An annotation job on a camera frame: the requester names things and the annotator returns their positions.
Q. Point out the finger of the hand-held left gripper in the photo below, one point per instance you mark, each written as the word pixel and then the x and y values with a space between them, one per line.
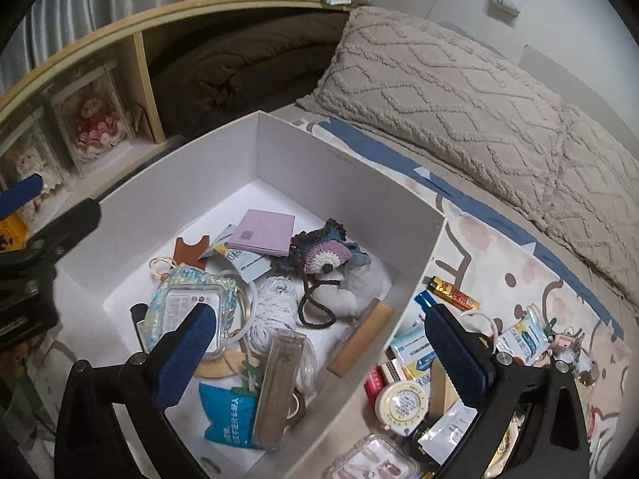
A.
pixel 65 224
pixel 20 193

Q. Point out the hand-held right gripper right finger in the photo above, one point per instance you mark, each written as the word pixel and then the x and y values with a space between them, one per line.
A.
pixel 457 354

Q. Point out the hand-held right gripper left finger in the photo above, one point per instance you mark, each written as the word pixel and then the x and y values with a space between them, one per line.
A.
pixel 184 349

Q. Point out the black lighter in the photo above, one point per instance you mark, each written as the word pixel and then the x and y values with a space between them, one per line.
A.
pixel 140 324

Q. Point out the blue gold brocade pouch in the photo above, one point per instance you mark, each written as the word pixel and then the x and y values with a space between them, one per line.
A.
pixel 150 304

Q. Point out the blue foil packet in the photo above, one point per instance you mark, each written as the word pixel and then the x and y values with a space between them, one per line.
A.
pixel 227 416

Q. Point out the square wooden board clear hook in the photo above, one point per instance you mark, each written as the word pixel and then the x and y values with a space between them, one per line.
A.
pixel 362 337

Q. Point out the brown leather card holder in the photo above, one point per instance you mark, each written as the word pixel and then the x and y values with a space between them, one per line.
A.
pixel 192 250

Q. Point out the pink notebook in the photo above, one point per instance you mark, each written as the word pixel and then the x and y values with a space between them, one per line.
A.
pixel 262 232

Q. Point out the crochet pouch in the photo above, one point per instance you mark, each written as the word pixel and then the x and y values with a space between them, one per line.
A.
pixel 324 254

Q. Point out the white cardboard box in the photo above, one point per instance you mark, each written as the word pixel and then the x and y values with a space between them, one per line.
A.
pixel 324 179

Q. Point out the beige doll in clear case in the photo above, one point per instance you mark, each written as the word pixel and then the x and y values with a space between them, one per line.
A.
pixel 30 164

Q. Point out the yellow box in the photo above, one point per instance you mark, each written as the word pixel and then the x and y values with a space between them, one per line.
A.
pixel 11 232

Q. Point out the blue wipes packet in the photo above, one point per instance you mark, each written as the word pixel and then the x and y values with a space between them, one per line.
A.
pixel 412 352

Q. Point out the yellow lighter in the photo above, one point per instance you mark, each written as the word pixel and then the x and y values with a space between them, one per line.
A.
pixel 457 293

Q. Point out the blue white sachet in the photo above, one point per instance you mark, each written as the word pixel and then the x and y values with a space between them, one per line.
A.
pixel 521 337

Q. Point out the white round tin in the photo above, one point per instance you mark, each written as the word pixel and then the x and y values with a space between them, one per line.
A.
pixel 402 404

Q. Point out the white sachet packet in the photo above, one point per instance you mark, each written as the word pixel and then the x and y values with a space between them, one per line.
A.
pixel 447 434
pixel 244 259

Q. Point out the red small box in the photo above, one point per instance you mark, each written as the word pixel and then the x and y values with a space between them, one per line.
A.
pixel 375 383

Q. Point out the white yarn ball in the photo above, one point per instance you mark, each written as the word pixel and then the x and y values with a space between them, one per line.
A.
pixel 277 304

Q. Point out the red doll in clear case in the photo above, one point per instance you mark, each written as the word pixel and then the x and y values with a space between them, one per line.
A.
pixel 97 124

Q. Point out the printed blanket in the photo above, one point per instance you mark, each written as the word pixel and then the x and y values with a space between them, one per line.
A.
pixel 499 259

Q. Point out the bunch of keys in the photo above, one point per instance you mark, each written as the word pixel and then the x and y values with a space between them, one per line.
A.
pixel 574 354

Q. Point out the white fluffy pompom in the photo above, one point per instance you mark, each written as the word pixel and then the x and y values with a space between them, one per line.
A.
pixel 359 284

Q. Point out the clear blister pack pink nails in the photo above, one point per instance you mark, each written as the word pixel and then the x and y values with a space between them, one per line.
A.
pixel 372 459

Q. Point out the wooden shelf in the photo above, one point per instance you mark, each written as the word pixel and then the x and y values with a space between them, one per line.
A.
pixel 145 80

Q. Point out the grey curtain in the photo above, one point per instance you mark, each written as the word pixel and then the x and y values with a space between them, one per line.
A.
pixel 100 10

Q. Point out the beige tufted pillow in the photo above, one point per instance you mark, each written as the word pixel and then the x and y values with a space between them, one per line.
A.
pixel 599 199
pixel 439 100

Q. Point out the brown folded blanket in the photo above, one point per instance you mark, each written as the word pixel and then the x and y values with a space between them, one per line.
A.
pixel 239 65

